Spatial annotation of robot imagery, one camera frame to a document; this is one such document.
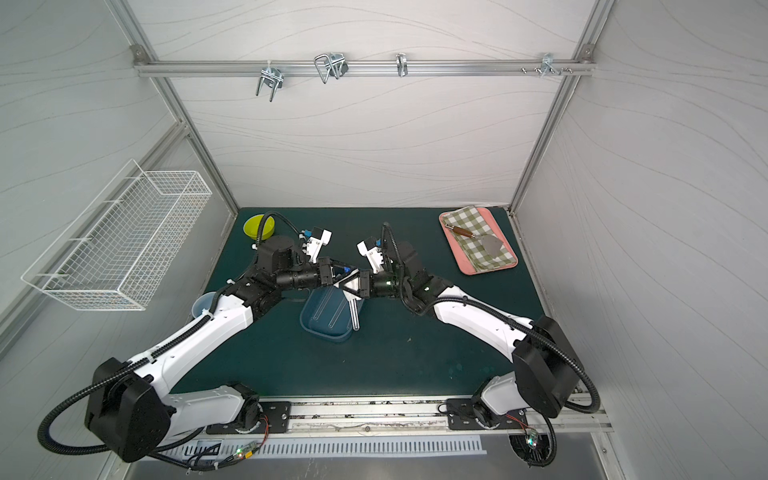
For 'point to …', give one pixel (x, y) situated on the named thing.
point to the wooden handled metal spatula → (491, 244)
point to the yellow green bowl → (252, 226)
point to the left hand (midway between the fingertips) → (355, 272)
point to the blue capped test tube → (323, 303)
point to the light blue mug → (202, 302)
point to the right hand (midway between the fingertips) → (340, 285)
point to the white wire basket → (121, 247)
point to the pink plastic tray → (486, 214)
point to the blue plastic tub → (327, 314)
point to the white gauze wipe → (353, 284)
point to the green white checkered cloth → (472, 221)
